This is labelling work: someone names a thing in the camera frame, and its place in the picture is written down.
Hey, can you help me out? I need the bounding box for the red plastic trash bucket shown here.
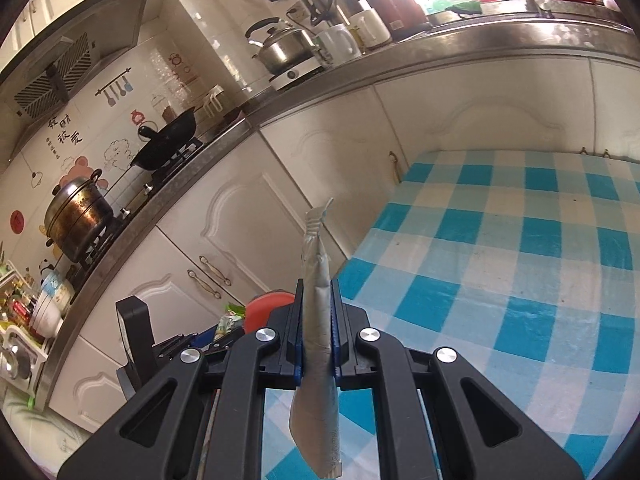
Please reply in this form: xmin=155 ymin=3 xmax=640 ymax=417
xmin=243 ymin=290 xmax=295 ymax=334

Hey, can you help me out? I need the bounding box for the range hood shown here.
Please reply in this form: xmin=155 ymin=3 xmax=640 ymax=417
xmin=1 ymin=0 xmax=146 ymax=136

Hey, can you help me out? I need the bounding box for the blue white checkered tablecloth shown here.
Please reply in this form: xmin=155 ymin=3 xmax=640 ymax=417
xmin=263 ymin=148 xmax=640 ymax=480

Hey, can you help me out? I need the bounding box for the steel cooking pot with lid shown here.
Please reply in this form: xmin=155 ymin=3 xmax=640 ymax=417
xmin=44 ymin=169 xmax=114 ymax=263

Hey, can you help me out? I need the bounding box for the black wok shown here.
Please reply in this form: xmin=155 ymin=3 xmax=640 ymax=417
xmin=131 ymin=106 xmax=196 ymax=171

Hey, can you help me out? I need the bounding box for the white induction hotplate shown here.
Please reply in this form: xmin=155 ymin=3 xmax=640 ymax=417
xmin=269 ymin=58 xmax=324 ymax=91

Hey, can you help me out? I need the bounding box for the white silver snack bag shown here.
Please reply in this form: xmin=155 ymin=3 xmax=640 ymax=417
xmin=288 ymin=200 xmax=342 ymax=479

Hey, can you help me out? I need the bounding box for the green snack bag rear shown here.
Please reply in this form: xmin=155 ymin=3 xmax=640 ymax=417
xmin=214 ymin=304 xmax=246 ymax=341

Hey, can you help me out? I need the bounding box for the white mug right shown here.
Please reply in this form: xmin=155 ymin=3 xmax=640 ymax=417
xmin=350 ymin=9 xmax=392 ymax=50

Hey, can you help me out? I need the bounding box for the stainless steel kettle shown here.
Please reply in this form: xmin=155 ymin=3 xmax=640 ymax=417
xmin=244 ymin=18 xmax=318 ymax=76

